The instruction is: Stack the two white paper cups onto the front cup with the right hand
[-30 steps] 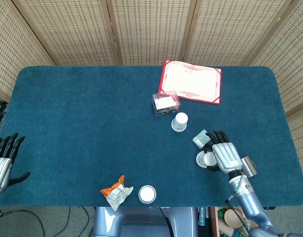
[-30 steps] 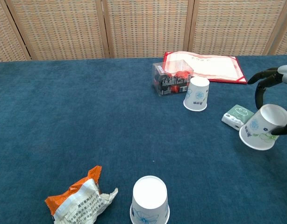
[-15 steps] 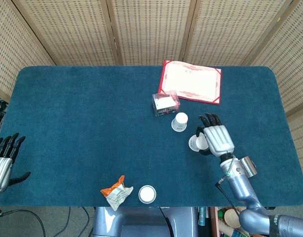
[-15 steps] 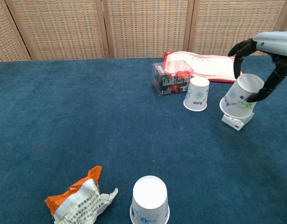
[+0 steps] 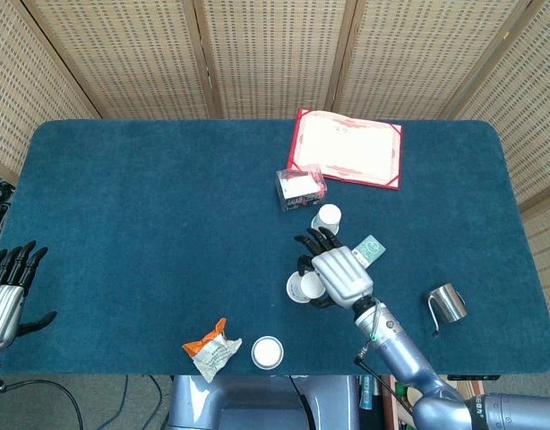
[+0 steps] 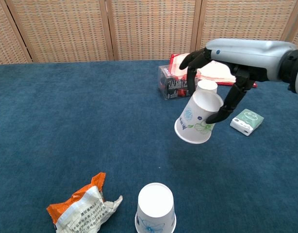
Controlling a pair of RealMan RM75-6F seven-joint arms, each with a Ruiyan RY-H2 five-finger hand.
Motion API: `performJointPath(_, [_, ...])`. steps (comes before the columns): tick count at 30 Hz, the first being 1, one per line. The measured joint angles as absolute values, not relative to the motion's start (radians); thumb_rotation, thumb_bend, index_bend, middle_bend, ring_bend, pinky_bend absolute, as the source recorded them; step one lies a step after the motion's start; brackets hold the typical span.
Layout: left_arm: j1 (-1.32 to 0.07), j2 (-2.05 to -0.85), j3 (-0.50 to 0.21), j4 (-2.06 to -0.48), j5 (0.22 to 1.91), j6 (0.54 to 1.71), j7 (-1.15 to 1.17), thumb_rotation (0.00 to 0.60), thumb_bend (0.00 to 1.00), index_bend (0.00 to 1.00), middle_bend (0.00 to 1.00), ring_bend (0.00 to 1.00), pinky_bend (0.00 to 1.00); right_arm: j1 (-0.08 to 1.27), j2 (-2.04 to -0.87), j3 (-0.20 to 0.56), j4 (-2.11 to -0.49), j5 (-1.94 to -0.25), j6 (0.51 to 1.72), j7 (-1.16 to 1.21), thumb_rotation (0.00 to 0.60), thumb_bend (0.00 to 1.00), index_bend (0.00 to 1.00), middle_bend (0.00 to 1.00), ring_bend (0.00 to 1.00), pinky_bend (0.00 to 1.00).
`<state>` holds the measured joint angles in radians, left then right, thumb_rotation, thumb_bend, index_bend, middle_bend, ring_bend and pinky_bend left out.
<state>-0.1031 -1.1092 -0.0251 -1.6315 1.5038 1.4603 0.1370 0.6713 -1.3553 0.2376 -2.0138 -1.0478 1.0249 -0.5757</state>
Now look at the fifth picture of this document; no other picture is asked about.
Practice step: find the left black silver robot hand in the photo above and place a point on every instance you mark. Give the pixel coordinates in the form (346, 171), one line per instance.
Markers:
(4, 309)

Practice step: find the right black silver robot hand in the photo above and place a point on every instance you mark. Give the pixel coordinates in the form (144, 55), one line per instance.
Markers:
(344, 273)

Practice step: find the white paper cup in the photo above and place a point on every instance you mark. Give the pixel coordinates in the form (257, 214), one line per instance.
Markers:
(302, 289)
(267, 352)

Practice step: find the white paper cup butterfly print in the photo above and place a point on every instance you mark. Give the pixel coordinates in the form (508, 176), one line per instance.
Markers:
(329, 215)

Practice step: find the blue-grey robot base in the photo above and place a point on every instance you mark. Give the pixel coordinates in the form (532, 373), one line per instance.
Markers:
(199, 403)

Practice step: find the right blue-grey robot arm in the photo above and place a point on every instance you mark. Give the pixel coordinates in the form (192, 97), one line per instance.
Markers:
(405, 363)

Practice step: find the green tissue pack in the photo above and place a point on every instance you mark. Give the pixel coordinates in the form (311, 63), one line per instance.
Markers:
(371, 248)

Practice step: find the clear plastic box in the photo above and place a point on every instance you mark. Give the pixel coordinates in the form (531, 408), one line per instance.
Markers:
(297, 188)

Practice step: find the steel milk jug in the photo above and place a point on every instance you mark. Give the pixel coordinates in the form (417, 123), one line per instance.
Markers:
(447, 304)

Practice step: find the blue printed packets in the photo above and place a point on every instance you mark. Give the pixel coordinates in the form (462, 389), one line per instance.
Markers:
(369, 394)

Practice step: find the red certificate folder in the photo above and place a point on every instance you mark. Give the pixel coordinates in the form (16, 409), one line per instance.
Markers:
(346, 148)

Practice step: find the brown storage box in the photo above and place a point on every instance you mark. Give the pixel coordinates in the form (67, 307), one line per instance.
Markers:
(389, 403)

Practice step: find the orange white snack wrapper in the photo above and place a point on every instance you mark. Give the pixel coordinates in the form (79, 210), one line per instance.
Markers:
(212, 354)

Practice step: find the blue felt table cloth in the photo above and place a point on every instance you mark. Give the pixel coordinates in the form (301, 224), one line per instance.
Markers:
(145, 224)

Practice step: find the black table control panel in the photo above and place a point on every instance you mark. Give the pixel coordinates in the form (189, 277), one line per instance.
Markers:
(472, 377)

